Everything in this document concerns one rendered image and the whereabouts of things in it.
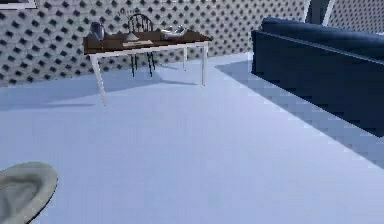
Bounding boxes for white framed wall picture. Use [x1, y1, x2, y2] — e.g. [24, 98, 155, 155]
[0, 0, 38, 10]

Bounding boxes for dark blue sofa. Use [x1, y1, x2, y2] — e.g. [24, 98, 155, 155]
[250, 17, 384, 138]

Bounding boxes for blue-grey jug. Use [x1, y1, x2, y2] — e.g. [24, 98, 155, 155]
[89, 21, 106, 42]

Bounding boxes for dark doorway with white frame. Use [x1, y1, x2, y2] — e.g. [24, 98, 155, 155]
[302, 0, 336, 26]

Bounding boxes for brown table with white legs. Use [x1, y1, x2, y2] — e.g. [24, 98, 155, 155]
[82, 30, 213, 108]

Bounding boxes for black spindle-back chair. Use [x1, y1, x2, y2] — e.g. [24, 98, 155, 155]
[127, 13, 157, 78]

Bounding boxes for beige flat book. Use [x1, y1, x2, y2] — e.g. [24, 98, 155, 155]
[121, 39, 155, 48]

